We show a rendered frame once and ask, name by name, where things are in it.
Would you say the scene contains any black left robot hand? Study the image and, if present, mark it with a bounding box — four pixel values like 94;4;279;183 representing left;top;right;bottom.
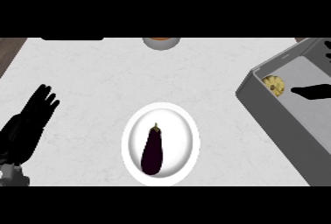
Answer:
0;83;62;167

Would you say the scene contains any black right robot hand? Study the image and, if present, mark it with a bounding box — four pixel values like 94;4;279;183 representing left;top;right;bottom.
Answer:
289;39;331;101

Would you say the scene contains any yellow round squash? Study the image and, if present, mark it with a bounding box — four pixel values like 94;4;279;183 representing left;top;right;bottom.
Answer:
261;74;286;98

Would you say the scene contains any grey open box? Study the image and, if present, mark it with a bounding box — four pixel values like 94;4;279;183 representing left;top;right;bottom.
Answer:
233;38;331;187

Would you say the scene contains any white oval plate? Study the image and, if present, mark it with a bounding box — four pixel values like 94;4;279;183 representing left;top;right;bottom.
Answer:
119;101;202;187

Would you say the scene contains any dark purple eggplant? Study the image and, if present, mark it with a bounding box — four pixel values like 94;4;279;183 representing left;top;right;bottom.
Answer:
139;122;164;176

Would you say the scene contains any grey bowl with orange content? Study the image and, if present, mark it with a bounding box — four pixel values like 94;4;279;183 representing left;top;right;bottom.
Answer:
140;38;181;52

